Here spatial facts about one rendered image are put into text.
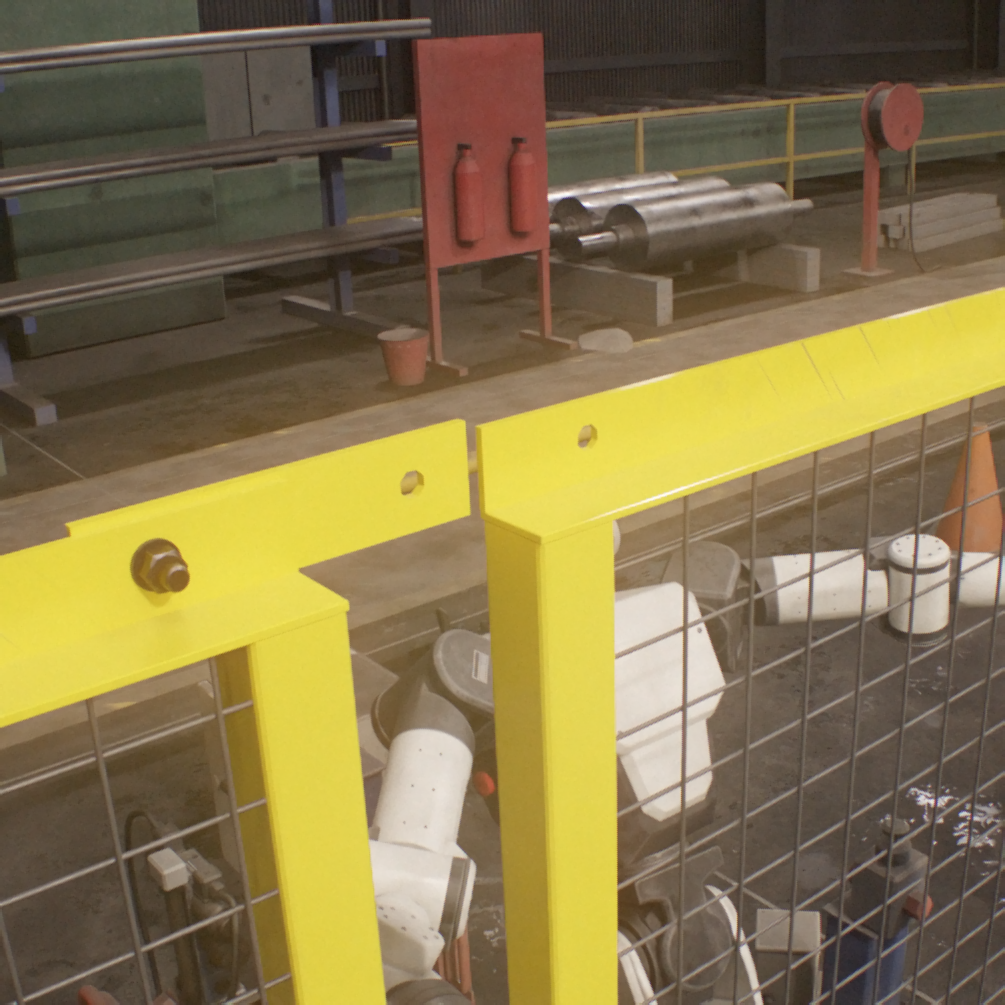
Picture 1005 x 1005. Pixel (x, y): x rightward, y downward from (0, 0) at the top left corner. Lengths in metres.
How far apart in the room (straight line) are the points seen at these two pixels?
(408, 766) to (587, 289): 8.12
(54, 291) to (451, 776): 6.64
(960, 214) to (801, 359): 11.75
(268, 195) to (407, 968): 9.79
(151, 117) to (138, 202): 0.58
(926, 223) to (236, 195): 5.71
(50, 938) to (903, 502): 3.91
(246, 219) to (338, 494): 9.97
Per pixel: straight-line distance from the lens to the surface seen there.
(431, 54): 7.89
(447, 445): 0.68
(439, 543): 5.48
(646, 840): 1.60
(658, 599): 1.64
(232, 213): 10.55
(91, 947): 3.46
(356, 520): 0.66
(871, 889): 2.42
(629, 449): 0.75
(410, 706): 1.47
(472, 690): 1.47
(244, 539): 0.62
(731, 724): 4.14
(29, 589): 0.59
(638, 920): 1.69
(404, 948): 1.06
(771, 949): 2.82
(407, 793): 1.39
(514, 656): 0.71
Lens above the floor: 2.05
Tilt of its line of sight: 20 degrees down
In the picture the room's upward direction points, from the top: 3 degrees counter-clockwise
